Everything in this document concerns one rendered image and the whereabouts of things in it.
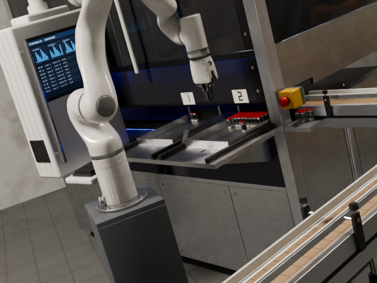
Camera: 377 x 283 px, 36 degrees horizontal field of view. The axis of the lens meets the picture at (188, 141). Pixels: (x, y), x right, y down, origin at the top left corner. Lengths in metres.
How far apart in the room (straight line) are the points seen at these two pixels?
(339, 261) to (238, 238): 1.64
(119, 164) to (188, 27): 0.58
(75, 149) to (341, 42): 1.38
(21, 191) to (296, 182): 3.61
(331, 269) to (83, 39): 1.13
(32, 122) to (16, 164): 2.74
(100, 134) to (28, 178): 3.66
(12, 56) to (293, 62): 1.29
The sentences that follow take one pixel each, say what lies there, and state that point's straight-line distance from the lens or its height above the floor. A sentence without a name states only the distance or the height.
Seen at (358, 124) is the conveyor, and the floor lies 0.85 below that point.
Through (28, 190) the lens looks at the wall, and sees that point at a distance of 5.66.
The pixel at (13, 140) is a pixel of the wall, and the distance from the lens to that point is 5.55.
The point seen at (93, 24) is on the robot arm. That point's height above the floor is 1.48.
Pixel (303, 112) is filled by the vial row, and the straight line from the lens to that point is 2.39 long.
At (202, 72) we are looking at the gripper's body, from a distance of 2.22.
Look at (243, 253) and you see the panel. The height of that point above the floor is 0.21.
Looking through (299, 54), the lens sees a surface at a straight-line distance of 2.51.
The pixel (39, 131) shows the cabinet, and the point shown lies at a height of 1.05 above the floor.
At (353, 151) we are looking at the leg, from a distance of 2.44.
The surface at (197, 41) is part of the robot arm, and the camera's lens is 2.20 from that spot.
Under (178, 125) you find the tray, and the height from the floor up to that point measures 0.88.
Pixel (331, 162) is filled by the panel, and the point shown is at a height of 0.61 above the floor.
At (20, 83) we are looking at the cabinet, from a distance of 2.84.
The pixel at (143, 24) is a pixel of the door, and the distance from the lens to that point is 2.85.
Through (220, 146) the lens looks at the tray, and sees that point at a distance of 2.29.
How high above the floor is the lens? 1.54
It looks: 15 degrees down
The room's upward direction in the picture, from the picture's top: 15 degrees counter-clockwise
